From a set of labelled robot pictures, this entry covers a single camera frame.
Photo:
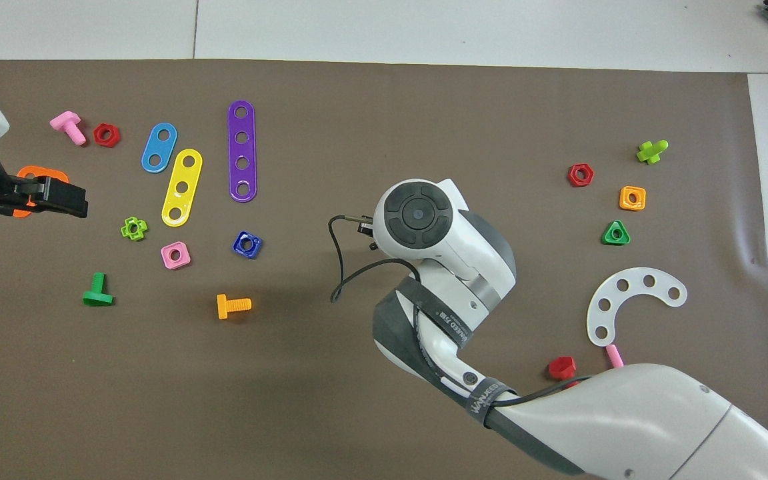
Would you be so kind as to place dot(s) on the orange heart-shaped plate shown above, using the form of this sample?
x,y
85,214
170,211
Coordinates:
x,y
54,174

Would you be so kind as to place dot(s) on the yellow three-hole plate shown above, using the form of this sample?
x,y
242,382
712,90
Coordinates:
x,y
186,174

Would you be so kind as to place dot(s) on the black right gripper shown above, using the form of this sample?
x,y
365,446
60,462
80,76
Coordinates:
x,y
365,228

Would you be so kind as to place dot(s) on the white curved five-hole plate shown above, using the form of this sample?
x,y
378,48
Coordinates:
x,y
636,281

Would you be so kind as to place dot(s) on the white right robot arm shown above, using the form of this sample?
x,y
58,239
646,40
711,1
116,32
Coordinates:
x,y
624,413

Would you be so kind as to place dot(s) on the pink plastic screw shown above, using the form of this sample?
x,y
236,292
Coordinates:
x,y
615,356
64,122

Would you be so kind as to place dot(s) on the pink square plastic nut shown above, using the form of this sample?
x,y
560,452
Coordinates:
x,y
166,262

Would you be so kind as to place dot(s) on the light green cross nut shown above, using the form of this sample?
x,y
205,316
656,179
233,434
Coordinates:
x,y
142,230

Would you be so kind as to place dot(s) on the brown paper table mat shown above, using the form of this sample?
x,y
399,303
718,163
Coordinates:
x,y
224,400

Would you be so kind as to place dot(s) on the green triangular plastic nut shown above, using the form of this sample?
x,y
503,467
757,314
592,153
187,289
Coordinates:
x,y
607,240

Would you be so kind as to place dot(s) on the red plastic screw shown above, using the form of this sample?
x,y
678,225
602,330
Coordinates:
x,y
562,366

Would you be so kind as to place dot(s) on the red hexagonal plastic nut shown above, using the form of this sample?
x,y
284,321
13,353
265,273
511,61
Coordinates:
x,y
97,135
571,176

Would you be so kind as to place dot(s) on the purple four-hole plate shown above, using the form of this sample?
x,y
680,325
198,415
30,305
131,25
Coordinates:
x,y
242,150

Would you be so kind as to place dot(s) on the blue square plastic nut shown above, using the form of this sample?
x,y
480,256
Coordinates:
x,y
256,252

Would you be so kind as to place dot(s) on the blue two-hole plate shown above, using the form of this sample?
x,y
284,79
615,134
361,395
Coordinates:
x,y
159,147

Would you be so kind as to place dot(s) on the dark green plastic screw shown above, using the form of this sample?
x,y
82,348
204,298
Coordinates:
x,y
98,296

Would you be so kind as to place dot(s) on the orange plastic screw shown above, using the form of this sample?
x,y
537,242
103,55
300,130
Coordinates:
x,y
222,306

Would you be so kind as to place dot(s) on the orange square plastic nut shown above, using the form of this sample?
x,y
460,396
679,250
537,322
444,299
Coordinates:
x,y
623,205

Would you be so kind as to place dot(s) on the light green cross screw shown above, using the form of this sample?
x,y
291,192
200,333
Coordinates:
x,y
649,153

